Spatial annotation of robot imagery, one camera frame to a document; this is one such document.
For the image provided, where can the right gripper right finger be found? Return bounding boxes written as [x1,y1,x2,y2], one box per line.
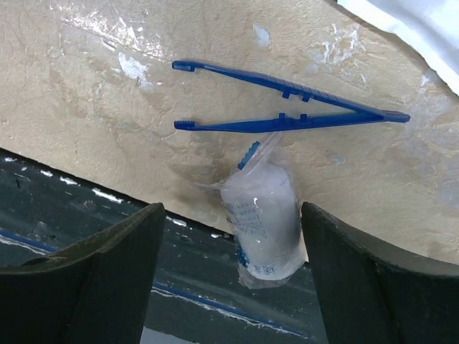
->
[301,202,458,343]

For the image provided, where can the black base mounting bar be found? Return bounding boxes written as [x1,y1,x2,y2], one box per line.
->
[1,150,327,343]

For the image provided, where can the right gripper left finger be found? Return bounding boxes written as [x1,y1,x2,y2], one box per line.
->
[1,203,166,343]

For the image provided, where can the blue plastic tweezers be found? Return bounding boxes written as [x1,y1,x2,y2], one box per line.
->
[172,60,410,133]

